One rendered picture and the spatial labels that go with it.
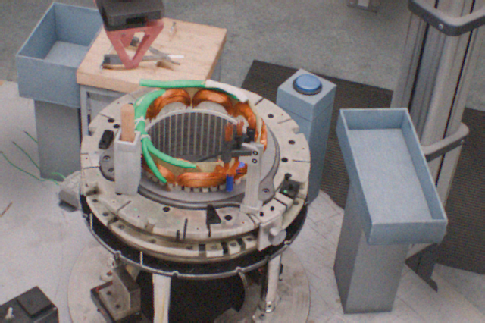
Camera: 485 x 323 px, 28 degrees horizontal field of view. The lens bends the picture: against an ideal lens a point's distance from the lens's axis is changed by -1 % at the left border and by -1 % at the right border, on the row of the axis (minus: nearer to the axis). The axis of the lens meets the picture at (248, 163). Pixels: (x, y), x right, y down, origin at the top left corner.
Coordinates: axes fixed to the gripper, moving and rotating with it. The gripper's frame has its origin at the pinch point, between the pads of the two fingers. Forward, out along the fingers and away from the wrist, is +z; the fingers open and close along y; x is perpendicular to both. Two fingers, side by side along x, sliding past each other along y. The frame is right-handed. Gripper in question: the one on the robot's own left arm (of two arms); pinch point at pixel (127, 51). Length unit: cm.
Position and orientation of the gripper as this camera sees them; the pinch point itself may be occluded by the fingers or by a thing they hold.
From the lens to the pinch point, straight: 118.8
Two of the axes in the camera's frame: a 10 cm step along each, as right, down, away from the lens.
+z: -0.8, 7.2, 6.9
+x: 9.5, -1.6, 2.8
